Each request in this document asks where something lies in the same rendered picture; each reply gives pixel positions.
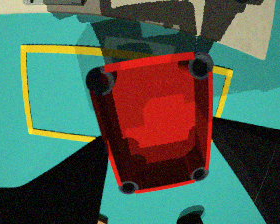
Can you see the red hollow shell with corner bosses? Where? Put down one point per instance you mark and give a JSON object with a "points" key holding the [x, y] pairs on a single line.
{"points": [[155, 117]]}

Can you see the tan rectangular block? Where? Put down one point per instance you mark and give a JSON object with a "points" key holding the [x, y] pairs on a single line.
{"points": [[102, 220]]}

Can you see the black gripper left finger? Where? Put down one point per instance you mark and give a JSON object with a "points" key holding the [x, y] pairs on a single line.
{"points": [[69, 193]]}

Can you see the black toy tyre with grey hub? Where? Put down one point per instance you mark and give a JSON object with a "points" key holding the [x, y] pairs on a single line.
{"points": [[192, 218]]}

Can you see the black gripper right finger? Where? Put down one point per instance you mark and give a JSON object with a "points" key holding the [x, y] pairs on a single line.
{"points": [[253, 153]]}

